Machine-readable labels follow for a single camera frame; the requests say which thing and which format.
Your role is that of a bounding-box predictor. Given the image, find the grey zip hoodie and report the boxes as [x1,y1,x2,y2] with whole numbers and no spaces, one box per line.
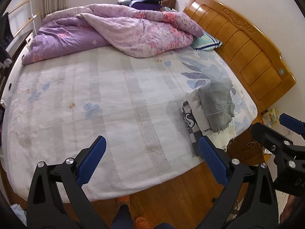
[198,78,235,132]

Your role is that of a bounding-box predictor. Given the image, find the person's right hand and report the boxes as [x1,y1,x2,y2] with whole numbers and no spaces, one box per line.
[280,195,296,223]

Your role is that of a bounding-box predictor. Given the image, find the yellow snack package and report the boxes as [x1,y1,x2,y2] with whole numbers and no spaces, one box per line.
[261,108,280,128]

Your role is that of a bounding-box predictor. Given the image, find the wooden nightstand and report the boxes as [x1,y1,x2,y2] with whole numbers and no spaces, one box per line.
[227,126,270,165]

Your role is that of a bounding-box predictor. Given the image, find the wooden headboard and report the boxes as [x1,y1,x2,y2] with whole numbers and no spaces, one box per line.
[184,0,296,114]

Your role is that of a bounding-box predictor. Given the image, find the person's foot orange slipper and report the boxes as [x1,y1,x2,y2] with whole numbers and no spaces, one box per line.
[134,217,151,229]

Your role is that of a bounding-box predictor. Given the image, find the white floral bed sheet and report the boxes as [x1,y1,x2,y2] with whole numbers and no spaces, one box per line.
[2,46,258,201]

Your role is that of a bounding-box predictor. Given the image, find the striped teal pillow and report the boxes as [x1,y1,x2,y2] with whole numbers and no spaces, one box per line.
[191,31,222,51]

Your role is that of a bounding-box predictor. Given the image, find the black hanging jacket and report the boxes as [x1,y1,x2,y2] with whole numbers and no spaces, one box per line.
[0,13,14,69]

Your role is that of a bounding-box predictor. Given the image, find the purple floral quilt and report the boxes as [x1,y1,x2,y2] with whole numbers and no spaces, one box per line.
[23,4,203,65]

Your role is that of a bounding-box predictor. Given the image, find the wooden clothes rail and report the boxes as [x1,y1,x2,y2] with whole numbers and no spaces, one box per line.
[5,0,40,38]

